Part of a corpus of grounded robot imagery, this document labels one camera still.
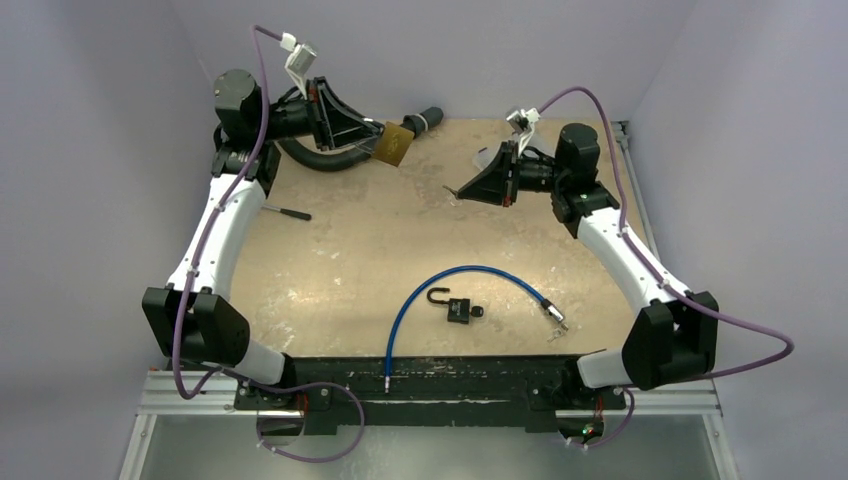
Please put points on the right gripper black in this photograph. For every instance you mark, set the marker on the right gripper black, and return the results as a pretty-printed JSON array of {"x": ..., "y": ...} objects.
[{"x": 510, "y": 173}]

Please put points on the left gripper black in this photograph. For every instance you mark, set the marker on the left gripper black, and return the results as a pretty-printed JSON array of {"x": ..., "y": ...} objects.
[{"x": 325, "y": 108}]

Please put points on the brass padlock silver shackle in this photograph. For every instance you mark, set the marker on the brass padlock silver shackle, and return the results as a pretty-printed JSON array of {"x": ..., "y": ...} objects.
[{"x": 393, "y": 145}]

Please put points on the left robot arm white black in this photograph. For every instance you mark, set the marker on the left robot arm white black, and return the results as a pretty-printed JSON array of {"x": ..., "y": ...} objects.
[{"x": 191, "y": 316}]

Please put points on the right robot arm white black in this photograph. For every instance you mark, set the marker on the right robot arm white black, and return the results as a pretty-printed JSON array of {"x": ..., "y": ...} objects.
[{"x": 674, "y": 334}]

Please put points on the black padlock with key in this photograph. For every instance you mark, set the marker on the black padlock with key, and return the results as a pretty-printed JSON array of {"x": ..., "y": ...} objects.
[{"x": 459, "y": 310}]

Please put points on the clear plastic organizer box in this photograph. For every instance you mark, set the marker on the clear plastic organizer box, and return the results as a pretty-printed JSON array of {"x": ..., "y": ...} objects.
[{"x": 487, "y": 159}]

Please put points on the small silver keys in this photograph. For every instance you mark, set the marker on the small silver keys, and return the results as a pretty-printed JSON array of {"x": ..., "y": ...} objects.
[{"x": 558, "y": 332}]

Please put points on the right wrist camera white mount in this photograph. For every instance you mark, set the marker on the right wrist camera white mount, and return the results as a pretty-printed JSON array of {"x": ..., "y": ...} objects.
[{"x": 523, "y": 121}]

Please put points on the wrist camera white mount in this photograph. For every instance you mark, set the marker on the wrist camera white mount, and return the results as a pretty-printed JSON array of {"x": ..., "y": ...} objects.
[
  {"x": 301, "y": 56},
  {"x": 523, "y": 121}
]

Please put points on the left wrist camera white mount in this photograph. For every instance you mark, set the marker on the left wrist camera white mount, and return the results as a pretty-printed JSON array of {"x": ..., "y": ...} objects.
[{"x": 301, "y": 56}]

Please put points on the black handled screwdriver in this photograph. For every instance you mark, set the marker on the black handled screwdriver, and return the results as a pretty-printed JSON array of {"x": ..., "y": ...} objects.
[{"x": 288, "y": 212}]

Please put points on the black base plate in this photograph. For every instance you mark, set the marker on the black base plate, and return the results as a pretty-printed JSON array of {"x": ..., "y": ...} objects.
[{"x": 537, "y": 393}]

